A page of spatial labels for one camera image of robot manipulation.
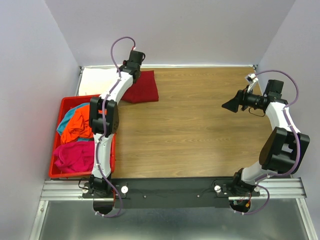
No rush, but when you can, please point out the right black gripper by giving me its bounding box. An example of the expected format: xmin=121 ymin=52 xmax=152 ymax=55
xmin=221 ymin=85 xmax=262 ymax=113

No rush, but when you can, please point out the dark red t shirt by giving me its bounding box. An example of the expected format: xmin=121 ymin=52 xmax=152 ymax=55
xmin=121 ymin=70 xmax=159 ymax=104

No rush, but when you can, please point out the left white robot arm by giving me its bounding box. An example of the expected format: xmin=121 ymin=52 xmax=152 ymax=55
xmin=89 ymin=49 xmax=146 ymax=198

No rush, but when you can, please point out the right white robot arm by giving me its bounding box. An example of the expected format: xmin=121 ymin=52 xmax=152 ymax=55
xmin=222 ymin=74 xmax=310 ymax=196

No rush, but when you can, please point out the folded white t shirt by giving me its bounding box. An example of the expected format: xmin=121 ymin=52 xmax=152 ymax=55
xmin=78 ymin=67 xmax=119 ymax=96

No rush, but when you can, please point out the orange t shirt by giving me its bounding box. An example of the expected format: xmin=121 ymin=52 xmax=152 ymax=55
xmin=60 ymin=103 xmax=93 ymax=144

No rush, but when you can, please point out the teal t shirt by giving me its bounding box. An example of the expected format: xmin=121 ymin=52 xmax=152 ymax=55
xmin=56 ymin=102 xmax=89 ymax=136

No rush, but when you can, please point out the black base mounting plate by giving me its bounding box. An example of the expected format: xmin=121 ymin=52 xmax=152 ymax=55
xmin=82 ymin=176 xmax=259 ymax=209

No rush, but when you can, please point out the magenta t shirt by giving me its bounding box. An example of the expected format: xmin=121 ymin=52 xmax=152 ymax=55
xmin=48 ymin=141 xmax=95 ymax=178

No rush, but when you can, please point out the red plastic bin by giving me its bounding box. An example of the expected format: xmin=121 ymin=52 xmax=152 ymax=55
xmin=47 ymin=93 xmax=118 ymax=179

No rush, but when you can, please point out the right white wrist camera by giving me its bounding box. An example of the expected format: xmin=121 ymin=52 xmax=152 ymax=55
xmin=245 ymin=73 xmax=259 ymax=93

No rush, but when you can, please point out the aluminium frame rail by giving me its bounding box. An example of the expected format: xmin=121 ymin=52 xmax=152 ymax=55
xmin=40 ymin=178 xmax=307 ymax=202

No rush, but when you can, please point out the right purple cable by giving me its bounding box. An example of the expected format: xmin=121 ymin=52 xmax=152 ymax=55
xmin=252 ymin=69 xmax=302 ymax=216

